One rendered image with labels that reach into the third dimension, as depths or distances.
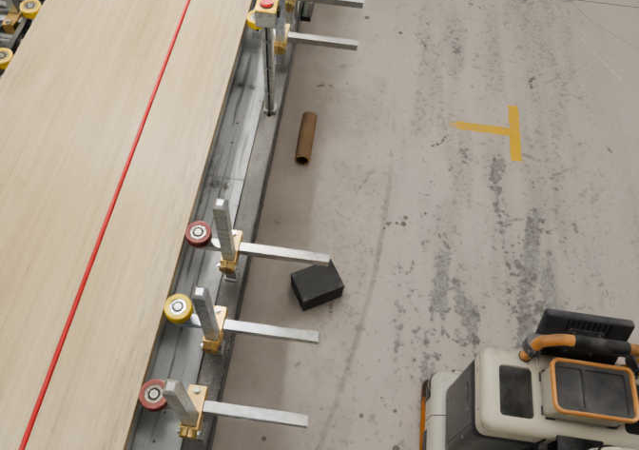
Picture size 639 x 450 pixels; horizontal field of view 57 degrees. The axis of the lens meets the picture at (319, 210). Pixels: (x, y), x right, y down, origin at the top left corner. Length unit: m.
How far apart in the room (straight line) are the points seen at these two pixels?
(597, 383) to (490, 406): 0.30
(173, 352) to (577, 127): 2.58
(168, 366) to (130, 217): 0.49
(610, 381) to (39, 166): 1.86
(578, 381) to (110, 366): 1.29
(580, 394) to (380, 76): 2.28
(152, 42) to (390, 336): 1.58
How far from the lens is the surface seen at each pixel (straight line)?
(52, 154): 2.16
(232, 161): 2.36
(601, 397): 1.86
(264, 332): 1.80
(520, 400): 1.87
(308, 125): 3.17
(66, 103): 2.29
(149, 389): 1.70
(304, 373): 2.61
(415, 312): 2.76
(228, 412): 1.71
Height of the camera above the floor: 2.51
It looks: 58 degrees down
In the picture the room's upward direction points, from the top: 5 degrees clockwise
